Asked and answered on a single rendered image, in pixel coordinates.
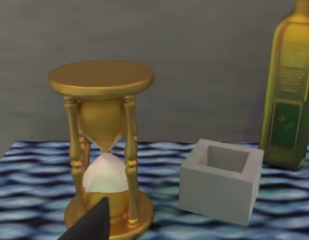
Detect golden hourglass with white sand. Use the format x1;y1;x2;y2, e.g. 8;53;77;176
46;59;155;240

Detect green-gold glass bottle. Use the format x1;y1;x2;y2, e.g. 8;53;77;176
258;0;309;171

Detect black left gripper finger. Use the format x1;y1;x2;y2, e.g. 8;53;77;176
57;196;112;240

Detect grey square open box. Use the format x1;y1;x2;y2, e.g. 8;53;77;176
178;138;265;225

